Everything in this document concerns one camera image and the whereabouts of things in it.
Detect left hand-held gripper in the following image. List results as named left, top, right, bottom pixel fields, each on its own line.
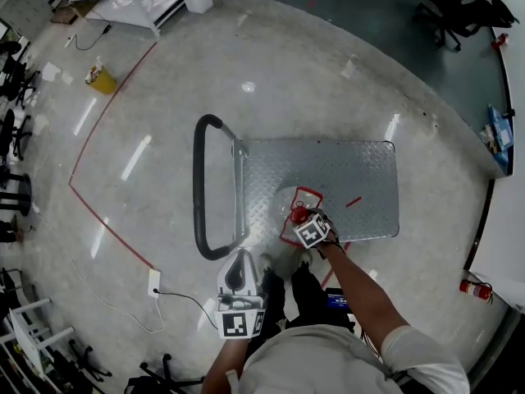
left=214, top=249, right=267, bottom=339

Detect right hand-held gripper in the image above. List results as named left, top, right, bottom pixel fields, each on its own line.
left=292, top=208, right=340, bottom=250

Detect clear bag with red item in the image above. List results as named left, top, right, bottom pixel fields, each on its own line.
left=270, top=183, right=329, bottom=248

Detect metal platform trolley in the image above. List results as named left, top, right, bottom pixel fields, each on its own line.
left=192, top=113, right=401, bottom=261

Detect person's right forearm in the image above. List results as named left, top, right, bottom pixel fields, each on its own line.
left=322, top=242, right=397, bottom=359

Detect person's left forearm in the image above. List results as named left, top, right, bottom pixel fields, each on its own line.
left=202, top=337, right=252, bottom=394

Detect person's black trousers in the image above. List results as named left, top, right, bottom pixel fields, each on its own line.
left=244, top=262, right=354, bottom=346

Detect black device with blue screen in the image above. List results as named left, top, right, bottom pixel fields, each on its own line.
left=325, top=286, right=350, bottom=314

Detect large white power strip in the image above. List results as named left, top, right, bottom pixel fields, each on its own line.
left=147, top=268, right=162, bottom=300

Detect black chair base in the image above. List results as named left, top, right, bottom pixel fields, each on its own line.
left=122, top=353, right=206, bottom=394

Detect person's white shirt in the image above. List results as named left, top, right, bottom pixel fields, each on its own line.
left=240, top=324, right=471, bottom=394

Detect red fire extinguisher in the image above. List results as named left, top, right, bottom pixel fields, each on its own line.
left=459, top=278, right=494, bottom=304

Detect blue cardboard boxes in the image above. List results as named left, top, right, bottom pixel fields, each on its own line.
left=478, top=103, right=516, bottom=166

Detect black round stool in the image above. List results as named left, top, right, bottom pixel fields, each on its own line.
left=0, top=172, right=34, bottom=218

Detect yellow waste bin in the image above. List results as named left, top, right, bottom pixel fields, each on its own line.
left=84, top=55, right=117, bottom=95

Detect black office chair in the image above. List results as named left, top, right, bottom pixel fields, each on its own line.
left=411, top=0, right=520, bottom=53

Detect black swivel chair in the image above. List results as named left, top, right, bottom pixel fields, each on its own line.
left=0, top=108, right=34, bottom=162
left=0, top=40, right=42, bottom=107

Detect brown cardboard box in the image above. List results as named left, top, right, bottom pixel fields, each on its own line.
left=50, top=1, right=94, bottom=25

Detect black power cable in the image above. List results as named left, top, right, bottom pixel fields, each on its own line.
left=153, top=287, right=219, bottom=330

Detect long white cable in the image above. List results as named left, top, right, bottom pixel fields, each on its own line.
left=34, top=207, right=166, bottom=334

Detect thin black adapter cable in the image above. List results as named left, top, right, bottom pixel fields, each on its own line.
left=73, top=22, right=113, bottom=52

